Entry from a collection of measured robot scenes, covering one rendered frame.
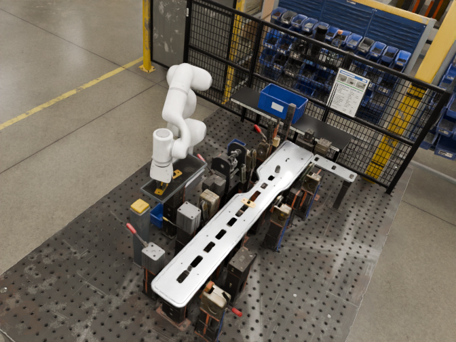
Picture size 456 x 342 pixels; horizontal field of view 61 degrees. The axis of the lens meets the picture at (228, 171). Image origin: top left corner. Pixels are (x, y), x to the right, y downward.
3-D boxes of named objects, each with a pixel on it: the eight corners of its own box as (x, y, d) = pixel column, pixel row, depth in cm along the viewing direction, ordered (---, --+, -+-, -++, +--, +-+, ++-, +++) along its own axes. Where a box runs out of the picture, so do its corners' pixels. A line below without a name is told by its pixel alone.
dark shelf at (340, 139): (340, 153, 256) (342, 150, 254) (228, 100, 285) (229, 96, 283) (351, 138, 270) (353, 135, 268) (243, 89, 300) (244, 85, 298)
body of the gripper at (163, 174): (148, 161, 174) (148, 179, 181) (169, 167, 173) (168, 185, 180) (155, 151, 179) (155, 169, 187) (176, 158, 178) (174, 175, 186)
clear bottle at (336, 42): (333, 62, 256) (343, 33, 243) (324, 59, 259) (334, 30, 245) (336, 59, 261) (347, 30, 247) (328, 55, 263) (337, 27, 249)
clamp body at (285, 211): (275, 256, 225) (289, 217, 202) (257, 245, 229) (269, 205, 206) (282, 245, 231) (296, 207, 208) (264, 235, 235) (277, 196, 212)
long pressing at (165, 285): (186, 315, 161) (186, 313, 160) (145, 285, 169) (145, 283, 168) (315, 155, 253) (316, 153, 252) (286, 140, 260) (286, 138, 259)
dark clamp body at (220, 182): (214, 234, 231) (222, 190, 205) (196, 223, 235) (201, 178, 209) (224, 223, 238) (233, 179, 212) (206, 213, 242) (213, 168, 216)
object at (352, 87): (354, 119, 262) (372, 79, 241) (324, 106, 269) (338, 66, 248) (355, 118, 263) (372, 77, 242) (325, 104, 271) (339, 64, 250)
